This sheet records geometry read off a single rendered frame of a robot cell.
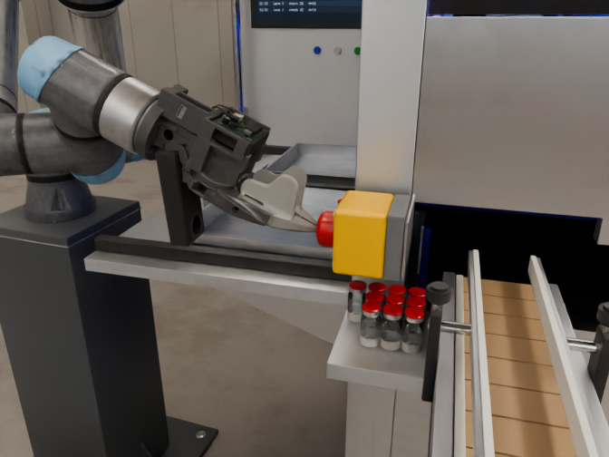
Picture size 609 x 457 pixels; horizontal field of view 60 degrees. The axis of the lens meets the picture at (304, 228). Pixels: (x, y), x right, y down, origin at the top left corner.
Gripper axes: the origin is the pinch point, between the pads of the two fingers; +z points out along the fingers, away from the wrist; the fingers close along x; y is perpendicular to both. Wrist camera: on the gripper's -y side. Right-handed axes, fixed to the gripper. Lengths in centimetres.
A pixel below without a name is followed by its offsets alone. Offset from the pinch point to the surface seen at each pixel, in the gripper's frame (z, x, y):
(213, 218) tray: -16.3, 25.1, -19.4
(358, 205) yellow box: 3.9, -1.5, 6.0
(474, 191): 14.3, 5.6, 11.1
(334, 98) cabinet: -17, 107, -11
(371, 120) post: 0.7, 5.6, 12.7
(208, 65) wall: -150, 351, -91
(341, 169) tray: -3, 63, -14
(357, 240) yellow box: 5.6, -3.5, 3.5
